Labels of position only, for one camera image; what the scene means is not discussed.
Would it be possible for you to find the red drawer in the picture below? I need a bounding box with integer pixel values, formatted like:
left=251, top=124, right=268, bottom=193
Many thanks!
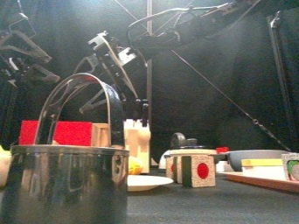
left=18, top=119, right=93, bottom=147

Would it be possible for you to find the wooden drawer cabinet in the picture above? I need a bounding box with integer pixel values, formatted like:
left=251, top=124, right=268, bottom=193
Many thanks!
left=90, top=122, right=113, bottom=148

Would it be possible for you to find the cream wooden utensil holder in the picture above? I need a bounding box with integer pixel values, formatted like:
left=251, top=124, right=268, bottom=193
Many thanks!
left=122, top=118, right=152, bottom=175

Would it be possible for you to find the black pot lid with knob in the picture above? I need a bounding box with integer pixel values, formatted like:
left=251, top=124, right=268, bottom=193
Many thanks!
left=168, top=132, right=217, bottom=151

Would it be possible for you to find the white toy pot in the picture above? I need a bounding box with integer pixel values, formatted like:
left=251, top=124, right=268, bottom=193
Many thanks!
left=157, top=148, right=220, bottom=171

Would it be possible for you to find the toy sushi roll red centre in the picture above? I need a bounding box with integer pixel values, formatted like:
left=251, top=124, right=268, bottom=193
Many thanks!
left=164, top=155, right=183, bottom=185
left=181, top=154, right=217, bottom=188

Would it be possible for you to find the white plate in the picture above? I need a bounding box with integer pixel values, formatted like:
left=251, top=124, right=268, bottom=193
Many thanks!
left=126, top=174, right=175, bottom=193

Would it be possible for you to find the small red toy block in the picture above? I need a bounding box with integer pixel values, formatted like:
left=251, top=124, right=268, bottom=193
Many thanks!
left=215, top=146, right=231, bottom=155

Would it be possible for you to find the small white block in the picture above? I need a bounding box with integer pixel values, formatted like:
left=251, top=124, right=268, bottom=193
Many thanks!
left=215, top=160, right=236, bottom=173

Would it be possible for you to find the grey bowl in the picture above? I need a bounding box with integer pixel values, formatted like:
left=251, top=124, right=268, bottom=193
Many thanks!
left=211, top=149, right=292, bottom=172

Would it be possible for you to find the yellow and white toy block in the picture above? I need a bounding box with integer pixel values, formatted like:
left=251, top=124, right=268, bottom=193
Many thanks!
left=240, top=157, right=287, bottom=181

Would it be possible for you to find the wooden board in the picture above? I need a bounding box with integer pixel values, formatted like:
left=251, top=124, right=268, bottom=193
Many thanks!
left=220, top=171, right=299, bottom=194

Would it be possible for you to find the toy sushi roll green centre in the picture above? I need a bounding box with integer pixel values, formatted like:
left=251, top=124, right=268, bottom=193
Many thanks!
left=280, top=152, right=299, bottom=182

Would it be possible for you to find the vertical metal frame pole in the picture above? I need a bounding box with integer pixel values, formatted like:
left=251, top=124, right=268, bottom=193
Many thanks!
left=144, top=0, right=154, bottom=127

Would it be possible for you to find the black utensil handle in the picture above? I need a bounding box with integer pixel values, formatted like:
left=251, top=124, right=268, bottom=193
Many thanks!
left=141, top=99, right=150, bottom=128
left=133, top=98, right=141, bottom=121

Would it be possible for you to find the stainless steel pot with handle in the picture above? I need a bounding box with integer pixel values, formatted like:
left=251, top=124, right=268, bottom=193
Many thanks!
left=0, top=73, right=130, bottom=224

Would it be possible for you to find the diagonal wire with turnbuckle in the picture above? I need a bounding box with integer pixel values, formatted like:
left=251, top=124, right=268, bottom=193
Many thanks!
left=113, top=0, right=295, bottom=153

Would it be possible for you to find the black metal frame stand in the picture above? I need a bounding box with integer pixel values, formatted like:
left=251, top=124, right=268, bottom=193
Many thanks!
left=265, top=10, right=299, bottom=148

